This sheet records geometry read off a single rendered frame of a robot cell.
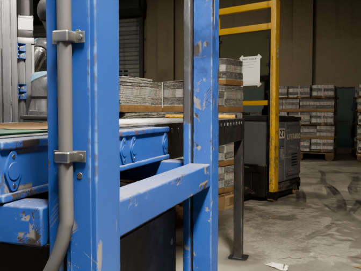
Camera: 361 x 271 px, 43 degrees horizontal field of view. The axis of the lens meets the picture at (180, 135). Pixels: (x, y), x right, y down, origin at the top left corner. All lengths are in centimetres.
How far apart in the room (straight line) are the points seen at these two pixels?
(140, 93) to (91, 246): 245
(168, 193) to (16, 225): 33
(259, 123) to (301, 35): 550
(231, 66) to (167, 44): 654
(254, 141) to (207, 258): 333
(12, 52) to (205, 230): 176
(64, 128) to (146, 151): 57
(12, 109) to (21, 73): 22
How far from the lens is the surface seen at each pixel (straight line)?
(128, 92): 300
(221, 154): 386
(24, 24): 281
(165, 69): 1044
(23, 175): 77
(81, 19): 66
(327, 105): 814
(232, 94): 399
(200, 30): 123
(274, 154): 428
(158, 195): 87
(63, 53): 65
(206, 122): 121
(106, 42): 68
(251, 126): 455
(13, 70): 269
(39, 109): 248
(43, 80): 250
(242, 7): 455
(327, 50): 986
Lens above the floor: 84
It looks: 3 degrees down
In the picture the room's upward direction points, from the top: straight up
